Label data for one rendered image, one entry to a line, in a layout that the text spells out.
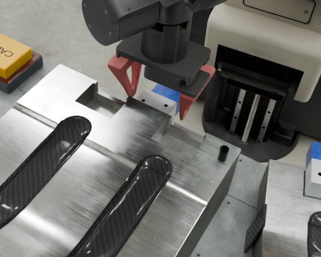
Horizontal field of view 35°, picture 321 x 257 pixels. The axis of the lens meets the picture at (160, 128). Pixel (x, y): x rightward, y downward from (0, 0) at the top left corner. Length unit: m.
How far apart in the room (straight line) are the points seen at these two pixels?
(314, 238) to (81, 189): 0.26
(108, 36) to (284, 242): 0.29
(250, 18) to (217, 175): 0.44
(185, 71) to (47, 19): 1.69
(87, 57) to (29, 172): 1.51
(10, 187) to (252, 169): 0.32
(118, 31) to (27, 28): 1.71
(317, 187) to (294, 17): 0.41
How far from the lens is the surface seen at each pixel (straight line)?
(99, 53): 2.07
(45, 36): 2.16
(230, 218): 0.64
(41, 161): 0.58
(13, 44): 0.80
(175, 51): 0.59
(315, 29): 0.94
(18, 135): 0.60
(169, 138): 0.62
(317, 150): 0.65
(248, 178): 0.68
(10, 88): 0.77
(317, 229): 0.60
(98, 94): 0.65
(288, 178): 0.63
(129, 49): 0.62
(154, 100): 0.68
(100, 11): 0.52
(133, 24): 0.52
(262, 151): 1.43
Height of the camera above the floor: 1.33
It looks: 48 degrees down
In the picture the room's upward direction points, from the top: 7 degrees clockwise
